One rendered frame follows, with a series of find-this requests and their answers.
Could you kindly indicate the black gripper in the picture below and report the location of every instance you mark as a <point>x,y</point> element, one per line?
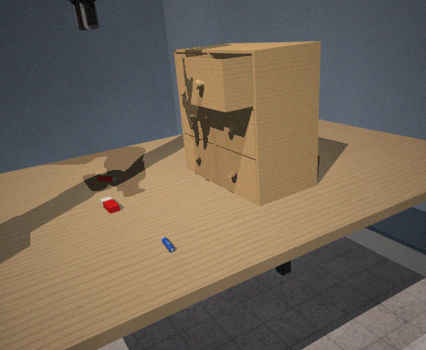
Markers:
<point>89,18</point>

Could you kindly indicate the red rectangular block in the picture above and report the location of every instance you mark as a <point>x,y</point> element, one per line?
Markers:
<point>109,204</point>

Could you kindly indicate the small wooden chest of drawers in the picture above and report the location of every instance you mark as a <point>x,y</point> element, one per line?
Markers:
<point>286,82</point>

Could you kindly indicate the red battery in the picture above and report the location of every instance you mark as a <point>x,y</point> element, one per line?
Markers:
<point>106,179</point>

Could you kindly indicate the blue aaa battery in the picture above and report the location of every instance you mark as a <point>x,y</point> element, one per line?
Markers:
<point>167,244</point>

